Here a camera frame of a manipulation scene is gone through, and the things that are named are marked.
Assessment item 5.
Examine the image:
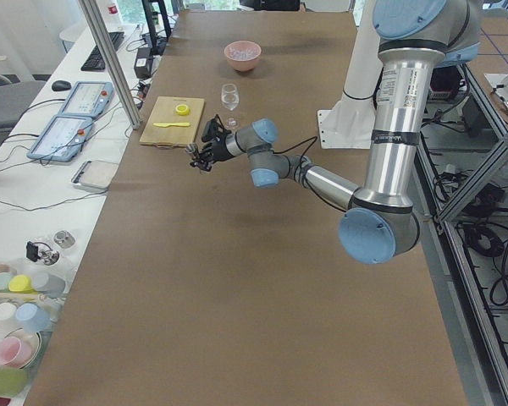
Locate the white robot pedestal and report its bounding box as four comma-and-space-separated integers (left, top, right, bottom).
318, 1, 383, 149

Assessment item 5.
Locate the aluminium frame post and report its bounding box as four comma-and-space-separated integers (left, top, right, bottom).
78, 0, 141, 129

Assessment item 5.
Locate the silver metal tray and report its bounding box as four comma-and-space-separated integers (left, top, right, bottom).
71, 160, 119, 192

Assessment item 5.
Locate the light blue cup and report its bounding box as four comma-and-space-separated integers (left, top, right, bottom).
15, 303, 52, 333

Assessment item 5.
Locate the grey cup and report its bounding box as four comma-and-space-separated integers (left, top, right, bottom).
31, 272, 66, 299

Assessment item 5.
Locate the grey chair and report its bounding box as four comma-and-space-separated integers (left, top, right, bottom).
0, 74, 46, 133

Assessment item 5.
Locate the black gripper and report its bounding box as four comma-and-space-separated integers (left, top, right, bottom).
190, 137, 237, 172

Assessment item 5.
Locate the glass oil dispenser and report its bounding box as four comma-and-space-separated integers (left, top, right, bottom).
25, 241, 60, 266

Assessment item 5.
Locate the yellow cup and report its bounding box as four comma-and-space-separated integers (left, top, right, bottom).
8, 274, 35, 294

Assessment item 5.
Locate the blue teach pendant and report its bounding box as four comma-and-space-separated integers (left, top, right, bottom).
59, 81, 113, 118
26, 115, 93, 163

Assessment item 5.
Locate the yellow lemon slice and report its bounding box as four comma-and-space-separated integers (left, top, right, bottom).
174, 104, 191, 116

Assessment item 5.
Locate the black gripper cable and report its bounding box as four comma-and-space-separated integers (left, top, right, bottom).
273, 135, 318, 156

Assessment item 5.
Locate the pink bowl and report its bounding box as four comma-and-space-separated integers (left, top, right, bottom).
224, 41, 262, 72

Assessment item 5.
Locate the clear wine glass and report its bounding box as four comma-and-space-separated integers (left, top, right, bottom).
221, 83, 240, 129

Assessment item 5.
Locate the yellow plastic knife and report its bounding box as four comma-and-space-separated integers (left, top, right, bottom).
153, 122, 191, 128

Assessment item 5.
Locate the blue teach pendant far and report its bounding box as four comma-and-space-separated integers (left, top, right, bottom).
59, 81, 113, 118

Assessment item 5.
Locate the steel double jigger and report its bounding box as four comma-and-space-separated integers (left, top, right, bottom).
185, 143, 199, 160

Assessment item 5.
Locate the wooden cutting board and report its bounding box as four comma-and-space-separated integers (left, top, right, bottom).
139, 96, 205, 147

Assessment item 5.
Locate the blue teach pendant near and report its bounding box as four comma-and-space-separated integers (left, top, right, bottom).
26, 115, 93, 163

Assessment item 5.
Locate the pink cup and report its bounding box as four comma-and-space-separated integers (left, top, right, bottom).
0, 337, 33, 367

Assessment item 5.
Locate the black computer mouse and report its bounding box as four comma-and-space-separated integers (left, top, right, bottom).
51, 80, 72, 92

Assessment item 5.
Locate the pile of ice cubes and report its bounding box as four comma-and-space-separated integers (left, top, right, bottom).
229, 47, 258, 61

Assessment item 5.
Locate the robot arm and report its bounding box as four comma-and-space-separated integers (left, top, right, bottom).
186, 1, 482, 264

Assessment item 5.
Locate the black keyboard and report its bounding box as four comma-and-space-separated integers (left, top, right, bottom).
80, 31, 126, 72

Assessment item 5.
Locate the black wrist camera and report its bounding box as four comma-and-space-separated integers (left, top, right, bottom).
202, 114, 232, 143

